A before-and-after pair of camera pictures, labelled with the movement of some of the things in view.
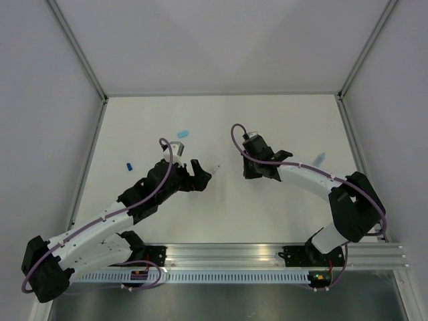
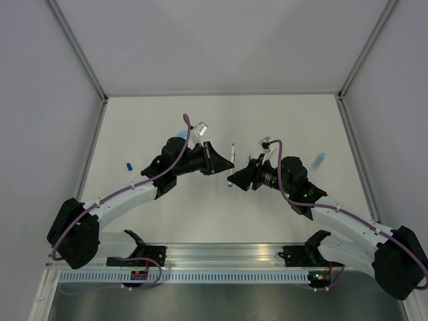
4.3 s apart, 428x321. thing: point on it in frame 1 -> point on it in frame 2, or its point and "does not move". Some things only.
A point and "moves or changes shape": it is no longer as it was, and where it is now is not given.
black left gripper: (196, 182) -> (213, 162)
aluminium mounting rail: (370, 255) does not move
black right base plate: (300, 256) does not move
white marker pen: (213, 170) moves or changes shape
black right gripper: (249, 174) -> (243, 178)
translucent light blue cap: (318, 160) does not move
